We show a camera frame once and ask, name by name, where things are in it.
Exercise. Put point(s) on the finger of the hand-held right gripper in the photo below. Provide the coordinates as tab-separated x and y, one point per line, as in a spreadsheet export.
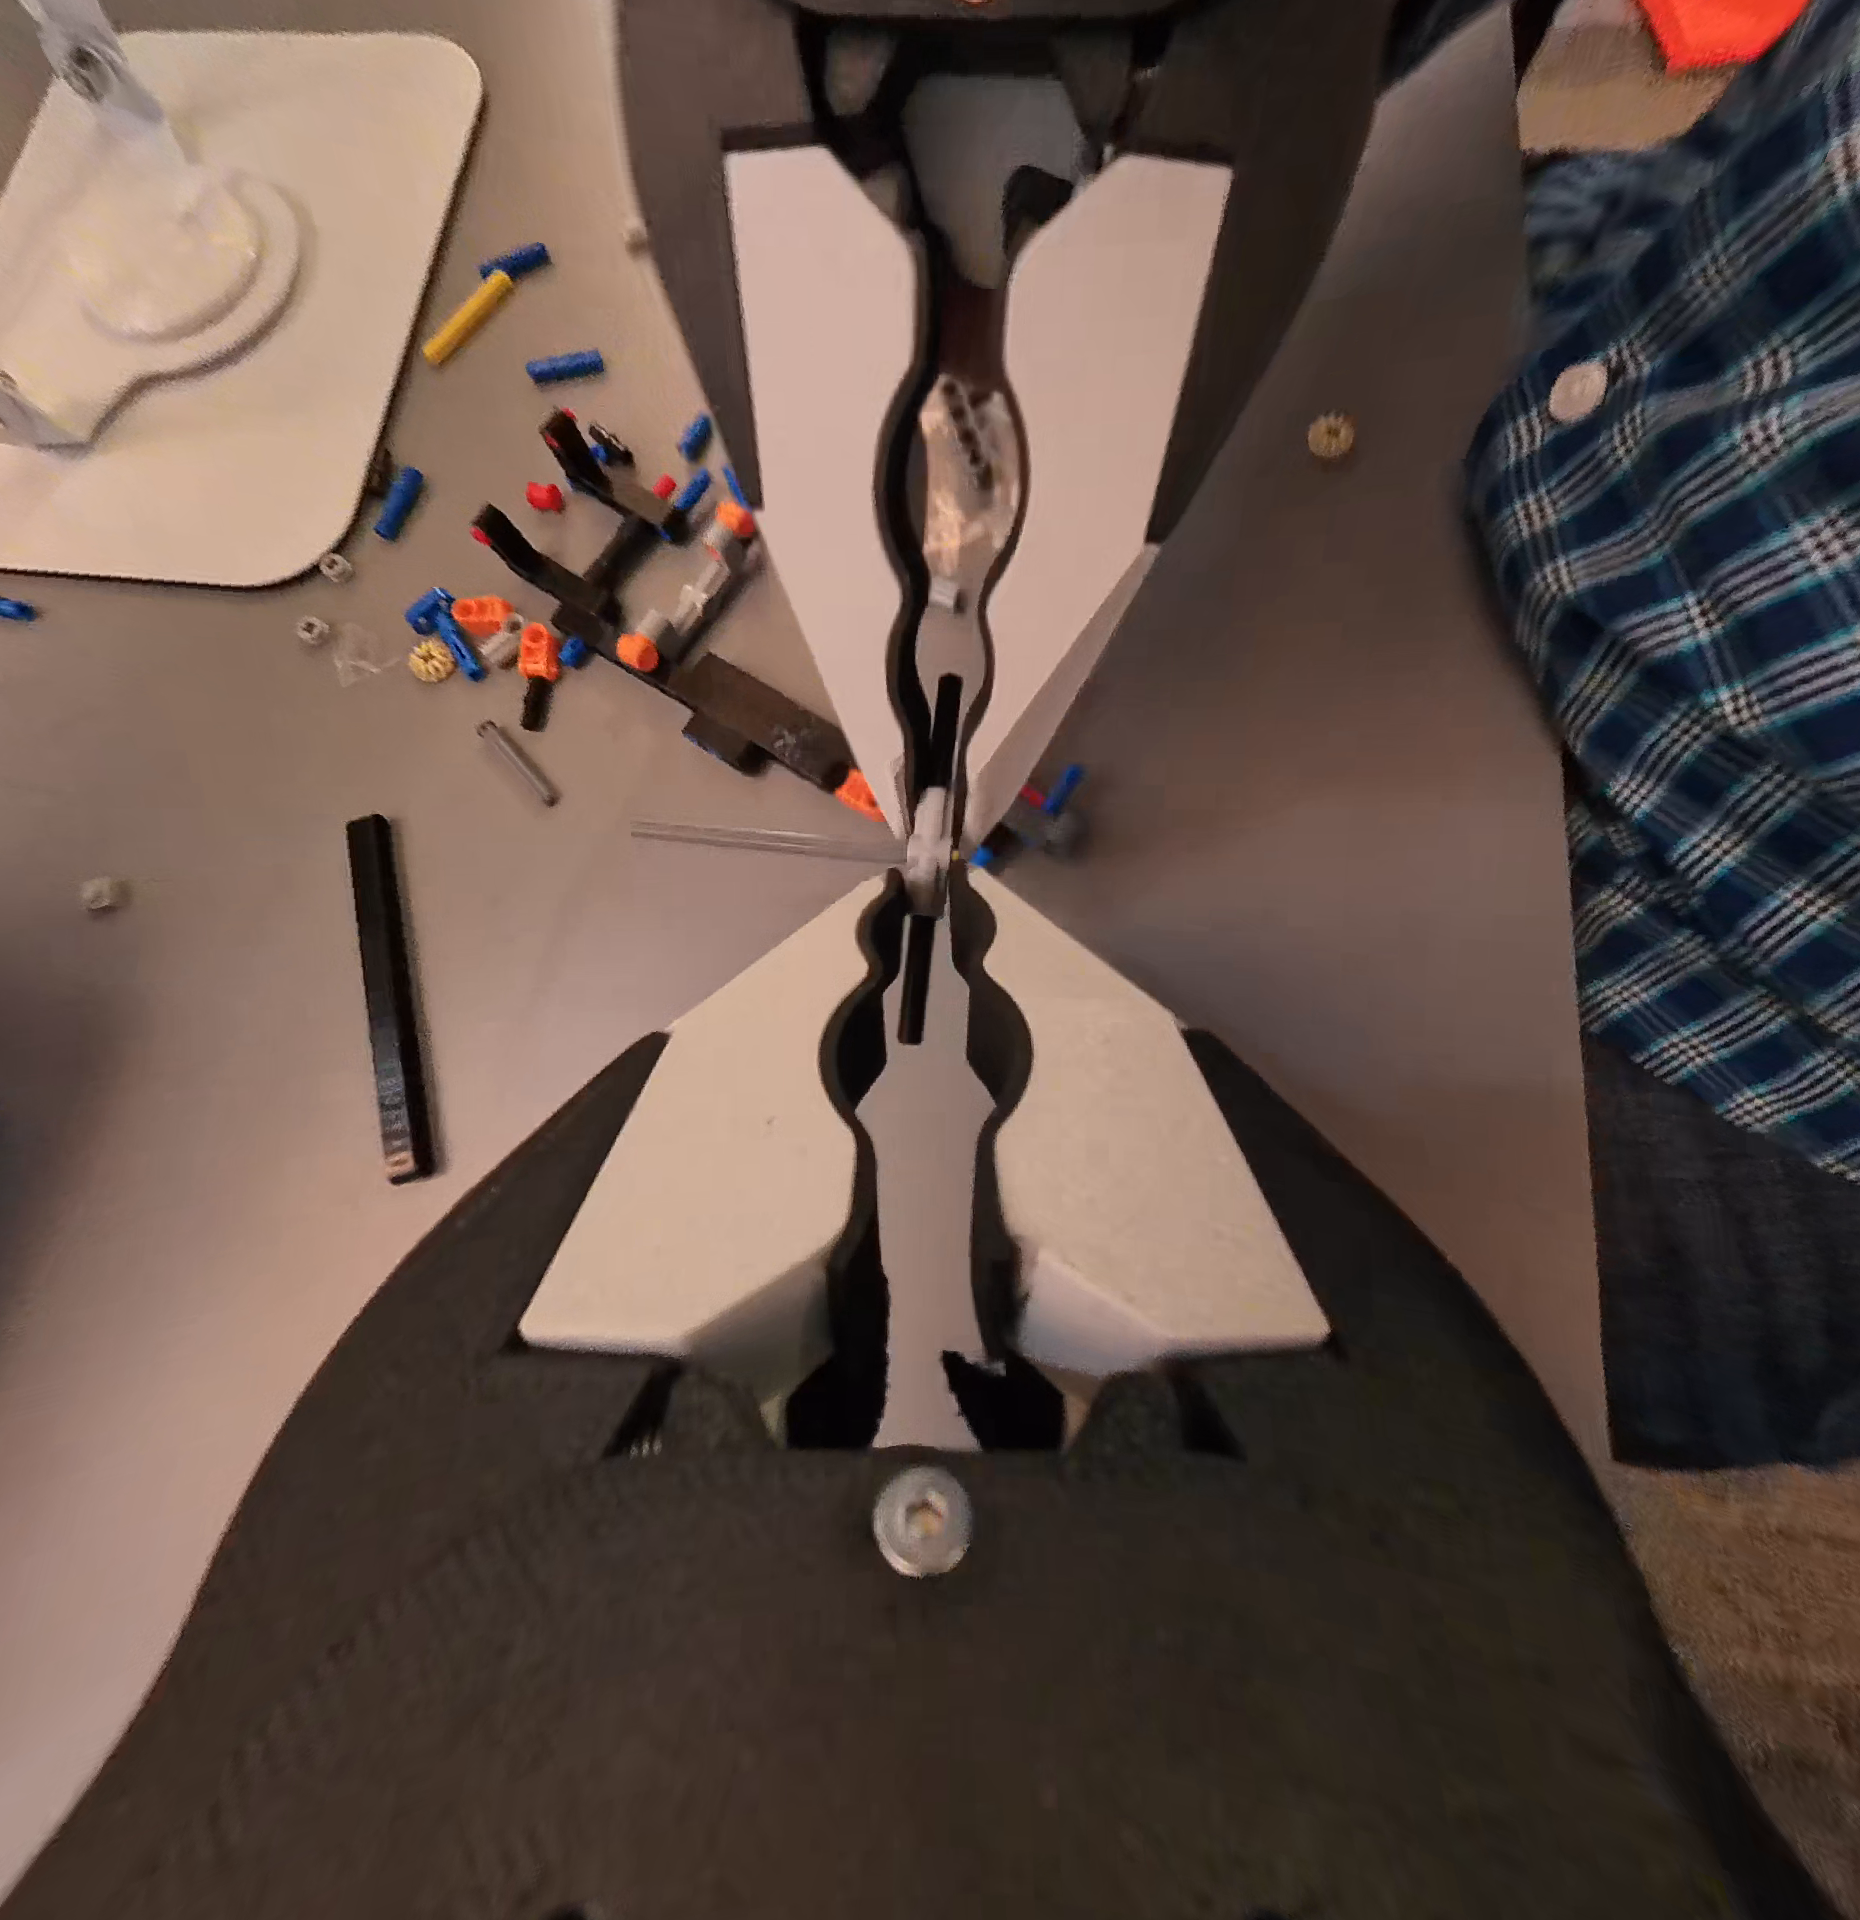
817	344
1110	344

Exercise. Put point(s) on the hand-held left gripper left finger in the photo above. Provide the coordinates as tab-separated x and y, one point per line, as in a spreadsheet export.
692	1185

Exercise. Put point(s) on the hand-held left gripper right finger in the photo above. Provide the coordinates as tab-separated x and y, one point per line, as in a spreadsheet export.
1155	1185

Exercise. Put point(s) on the black axle grey connector assembly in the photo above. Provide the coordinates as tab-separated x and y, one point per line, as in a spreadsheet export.
929	846

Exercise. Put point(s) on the black lego pin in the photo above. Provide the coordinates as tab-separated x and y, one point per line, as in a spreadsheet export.
612	448

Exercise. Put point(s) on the tan lego gear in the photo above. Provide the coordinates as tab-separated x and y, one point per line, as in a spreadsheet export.
429	660
1331	437

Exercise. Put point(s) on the long black lego beam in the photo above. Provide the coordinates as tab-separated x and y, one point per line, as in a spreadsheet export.
390	1004

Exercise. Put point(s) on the yellow lego axle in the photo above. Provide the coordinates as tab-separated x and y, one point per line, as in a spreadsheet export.
468	316

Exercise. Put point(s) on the orange lego connector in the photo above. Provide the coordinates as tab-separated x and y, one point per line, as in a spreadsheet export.
536	650
483	611

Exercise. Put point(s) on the light grey lego connector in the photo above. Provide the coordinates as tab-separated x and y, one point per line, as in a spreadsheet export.
504	646

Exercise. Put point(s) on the long blue lego pin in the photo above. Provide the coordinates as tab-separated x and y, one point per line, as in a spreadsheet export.
398	504

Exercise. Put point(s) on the dark grey lego axle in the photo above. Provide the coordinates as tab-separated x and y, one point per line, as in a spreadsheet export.
517	762

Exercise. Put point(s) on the blue lego axle with connector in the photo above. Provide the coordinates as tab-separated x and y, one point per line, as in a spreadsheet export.
467	655

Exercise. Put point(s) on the small grey lego plate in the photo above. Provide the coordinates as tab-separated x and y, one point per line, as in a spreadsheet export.
108	897

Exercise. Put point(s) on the orange plastic object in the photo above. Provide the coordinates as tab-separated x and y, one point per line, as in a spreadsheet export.
1726	28

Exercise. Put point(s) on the white stand with flat base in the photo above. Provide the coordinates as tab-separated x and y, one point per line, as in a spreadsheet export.
317	195

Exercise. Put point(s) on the small clear plastic bag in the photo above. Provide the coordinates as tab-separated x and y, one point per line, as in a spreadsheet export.
364	653

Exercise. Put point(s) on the person's plaid shirt torso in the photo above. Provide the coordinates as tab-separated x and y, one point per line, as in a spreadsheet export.
1693	598

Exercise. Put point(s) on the person's dark trousers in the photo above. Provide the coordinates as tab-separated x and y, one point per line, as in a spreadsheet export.
1741	1321

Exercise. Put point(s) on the black lego frame assembly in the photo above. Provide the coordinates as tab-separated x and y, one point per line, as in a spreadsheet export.
750	721

